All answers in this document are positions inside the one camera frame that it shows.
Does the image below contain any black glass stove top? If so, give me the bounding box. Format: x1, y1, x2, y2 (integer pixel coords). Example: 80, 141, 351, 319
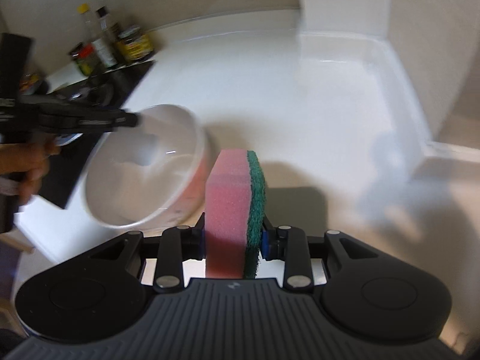
20, 61, 154, 209

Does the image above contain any black cap dark bottle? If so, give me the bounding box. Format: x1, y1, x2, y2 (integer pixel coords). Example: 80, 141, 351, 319
96, 6, 125, 65

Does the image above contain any white ceramic bowl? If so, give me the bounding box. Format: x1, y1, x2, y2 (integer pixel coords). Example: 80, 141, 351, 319
83, 104, 211, 232

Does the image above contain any yellow label sauce jar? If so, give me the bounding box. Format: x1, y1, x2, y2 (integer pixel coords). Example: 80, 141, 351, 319
118, 24, 155, 63

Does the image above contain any red label sauce jar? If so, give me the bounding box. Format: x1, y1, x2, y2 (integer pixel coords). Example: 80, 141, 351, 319
68, 42, 99, 77

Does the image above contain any person's left hand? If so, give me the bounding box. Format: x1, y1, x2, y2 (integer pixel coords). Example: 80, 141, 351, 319
1, 134, 60, 206

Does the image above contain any yellow cap clear bottle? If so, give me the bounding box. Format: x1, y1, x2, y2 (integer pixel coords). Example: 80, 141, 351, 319
76, 2, 118, 70

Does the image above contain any pink and green sponge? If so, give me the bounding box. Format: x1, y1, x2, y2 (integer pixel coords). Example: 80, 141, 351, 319
204, 149, 266, 280

